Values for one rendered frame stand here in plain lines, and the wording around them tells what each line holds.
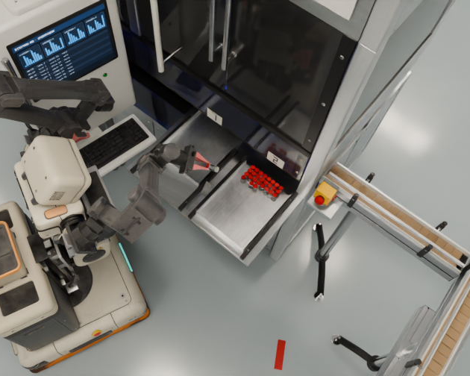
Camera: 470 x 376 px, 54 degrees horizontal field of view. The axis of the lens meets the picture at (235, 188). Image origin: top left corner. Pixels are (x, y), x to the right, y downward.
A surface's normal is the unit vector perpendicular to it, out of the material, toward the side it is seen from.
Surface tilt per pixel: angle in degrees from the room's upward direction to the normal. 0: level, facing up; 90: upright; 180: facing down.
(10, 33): 90
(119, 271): 0
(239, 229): 0
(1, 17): 0
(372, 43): 90
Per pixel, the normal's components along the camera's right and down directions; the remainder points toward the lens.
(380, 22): -0.62, 0.67
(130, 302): 0.07, -0.45
